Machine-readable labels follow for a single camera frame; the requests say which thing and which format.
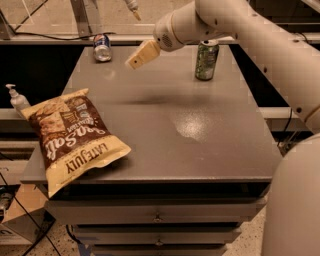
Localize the black cable on shelf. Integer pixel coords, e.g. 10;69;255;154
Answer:
13;0;116;42

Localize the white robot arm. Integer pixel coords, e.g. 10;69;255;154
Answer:
127;0;320;256

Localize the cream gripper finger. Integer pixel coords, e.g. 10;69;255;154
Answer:
125;39;161;69

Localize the brown yellow chip bag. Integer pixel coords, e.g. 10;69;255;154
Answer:
22;89;131;197

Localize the top drawer brass knob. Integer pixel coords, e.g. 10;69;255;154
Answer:
153;214;163;223

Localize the blue pepsi can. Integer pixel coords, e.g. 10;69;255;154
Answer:
93;34;112;62

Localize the drawer brass knob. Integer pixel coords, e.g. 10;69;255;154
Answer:
153;214;163;223
155;239;164;247

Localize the hanging cream nozzle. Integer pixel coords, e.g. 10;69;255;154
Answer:
124;0;141;21

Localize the cardboard box on floor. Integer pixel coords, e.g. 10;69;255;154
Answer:
0;184;47;245

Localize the grey drawer cabinet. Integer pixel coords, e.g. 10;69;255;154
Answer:
19;44;284;256

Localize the clear pump sanitizer bottle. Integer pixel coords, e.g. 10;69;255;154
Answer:
6;84;30;118

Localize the metal shelf bracket left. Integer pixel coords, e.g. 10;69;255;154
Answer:
70;0;103;36

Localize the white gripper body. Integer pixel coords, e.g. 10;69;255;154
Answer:
153;13;176;52

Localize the green soda can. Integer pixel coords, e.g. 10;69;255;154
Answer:
195;40;219;81

